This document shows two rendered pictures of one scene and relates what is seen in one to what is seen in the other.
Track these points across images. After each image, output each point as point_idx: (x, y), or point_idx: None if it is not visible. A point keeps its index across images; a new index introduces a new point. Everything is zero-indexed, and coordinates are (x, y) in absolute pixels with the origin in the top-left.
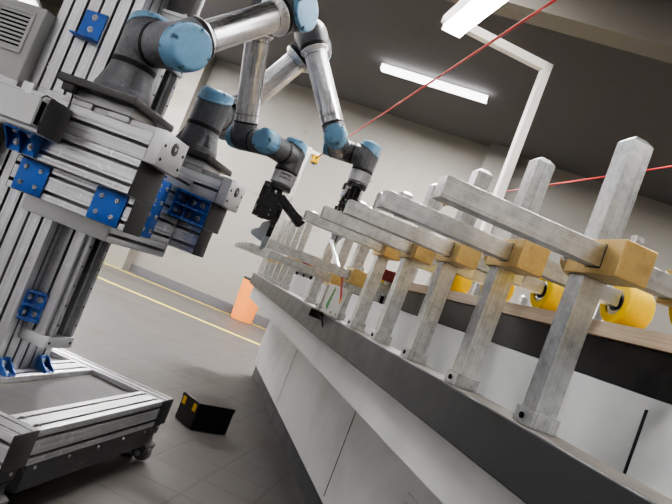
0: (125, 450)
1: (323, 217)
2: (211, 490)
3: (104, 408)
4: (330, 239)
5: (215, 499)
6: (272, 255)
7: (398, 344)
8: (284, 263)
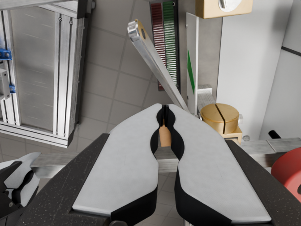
0: (85, 44)
1: None
2: (143, 12)
3: (65, 86)
4: (143, 56)
5: (147, 26)
6: (10, 9)
7: (283, 122)
8: (53, 3)
